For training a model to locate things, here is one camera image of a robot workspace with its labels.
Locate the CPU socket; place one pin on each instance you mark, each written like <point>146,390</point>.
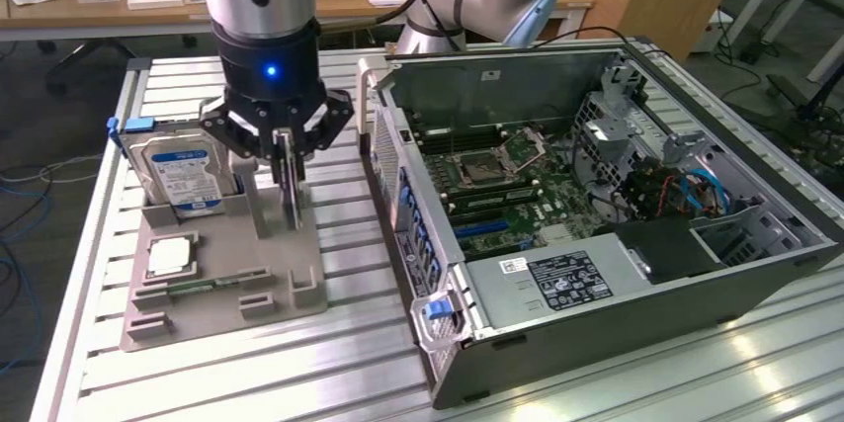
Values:
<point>478,167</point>

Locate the open black PC case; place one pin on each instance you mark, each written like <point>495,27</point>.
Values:
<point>594,343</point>

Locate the grey power supply unit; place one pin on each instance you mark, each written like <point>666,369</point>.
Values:
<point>515,293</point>

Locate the silver chipset heat sink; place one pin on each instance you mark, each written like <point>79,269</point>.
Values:
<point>558,234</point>

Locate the blue expansion slot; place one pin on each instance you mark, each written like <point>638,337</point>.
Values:
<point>482,229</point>

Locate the silver disk bay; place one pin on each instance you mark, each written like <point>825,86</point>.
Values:
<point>746,234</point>

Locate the black plastic shroud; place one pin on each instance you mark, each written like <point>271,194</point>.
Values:
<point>666,249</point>

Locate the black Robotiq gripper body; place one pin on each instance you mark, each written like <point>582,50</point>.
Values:
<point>271,71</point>

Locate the green RAM stick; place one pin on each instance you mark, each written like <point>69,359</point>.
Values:
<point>198,286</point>

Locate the blue case latch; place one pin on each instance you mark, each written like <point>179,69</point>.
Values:
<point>439,311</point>

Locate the silver metal drive cage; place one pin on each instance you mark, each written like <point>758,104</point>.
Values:
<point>614,130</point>

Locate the green motherboard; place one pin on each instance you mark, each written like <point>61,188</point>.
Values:
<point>561,194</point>

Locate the hard disk in blue carrier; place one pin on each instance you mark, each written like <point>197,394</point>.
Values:
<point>185,170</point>

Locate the grey plastic parts rack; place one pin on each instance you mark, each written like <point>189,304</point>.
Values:
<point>265,303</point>

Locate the installed dark RAM stick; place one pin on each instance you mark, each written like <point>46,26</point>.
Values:
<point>491,191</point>
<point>498,203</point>

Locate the metal socket cover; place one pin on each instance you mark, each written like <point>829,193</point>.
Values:
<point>527,145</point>

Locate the graphics card with metal bracket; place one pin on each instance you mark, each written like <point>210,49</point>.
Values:
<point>291,204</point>

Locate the silver CPU chip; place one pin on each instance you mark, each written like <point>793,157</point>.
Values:
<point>169,256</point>

